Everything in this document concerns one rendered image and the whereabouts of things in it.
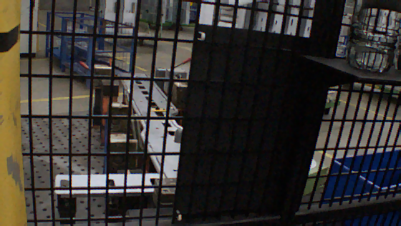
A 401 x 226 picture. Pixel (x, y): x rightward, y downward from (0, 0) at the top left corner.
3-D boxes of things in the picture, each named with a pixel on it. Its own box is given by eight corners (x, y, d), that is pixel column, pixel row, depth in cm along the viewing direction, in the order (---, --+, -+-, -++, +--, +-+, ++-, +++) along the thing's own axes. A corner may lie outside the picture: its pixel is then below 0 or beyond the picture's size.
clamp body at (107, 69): (87, 123, 217) (90, 64, 206) (112, 123, 222) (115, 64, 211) (88, 129, 208) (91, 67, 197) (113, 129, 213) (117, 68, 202)
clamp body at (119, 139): (100, 221, 128) (102, 131, 117) (132, 219, 131) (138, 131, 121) (102, 236, 119) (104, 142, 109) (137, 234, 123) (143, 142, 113)
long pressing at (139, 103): (112, 74, 219) (112, 71, 219) (148, 75, 227) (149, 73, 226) (167, 194, 96) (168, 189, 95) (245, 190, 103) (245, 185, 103)
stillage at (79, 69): (61, 71, 630) (63, 17, 601) (101, 69, 680) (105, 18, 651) (87, 89, 544) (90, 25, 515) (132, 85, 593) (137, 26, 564)
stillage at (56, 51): (45, 56, 740) (46, 11, 711) (80, 56, 787) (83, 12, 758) (60, 69, 650) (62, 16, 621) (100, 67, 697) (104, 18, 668)
